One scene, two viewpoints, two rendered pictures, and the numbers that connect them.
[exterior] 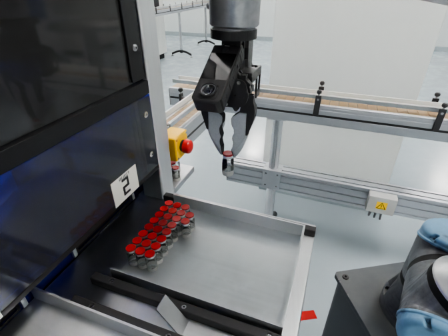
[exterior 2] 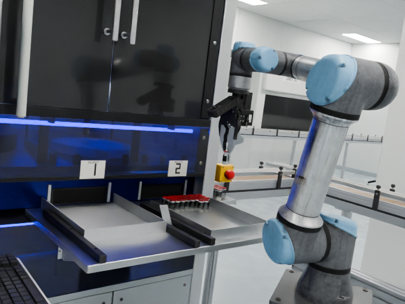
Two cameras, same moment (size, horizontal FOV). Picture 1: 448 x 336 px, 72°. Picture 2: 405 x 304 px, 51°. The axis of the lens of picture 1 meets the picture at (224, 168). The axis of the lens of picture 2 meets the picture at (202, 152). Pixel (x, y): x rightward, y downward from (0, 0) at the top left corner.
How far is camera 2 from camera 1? 1.02 m
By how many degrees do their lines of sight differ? 37
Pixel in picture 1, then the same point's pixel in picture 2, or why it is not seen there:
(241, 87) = (234, 113)
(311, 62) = not seen: outside the picture
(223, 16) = (230, 82)
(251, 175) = not seen: hidden behind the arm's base
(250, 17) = (241, 84)
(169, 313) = (164, 212)
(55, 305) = (120, 204)
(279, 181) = not seen: hidden behind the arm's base
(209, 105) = (211, 112)
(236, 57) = (232, 99)
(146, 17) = (219, 90)
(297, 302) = (233, 240)
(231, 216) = (233, 214)
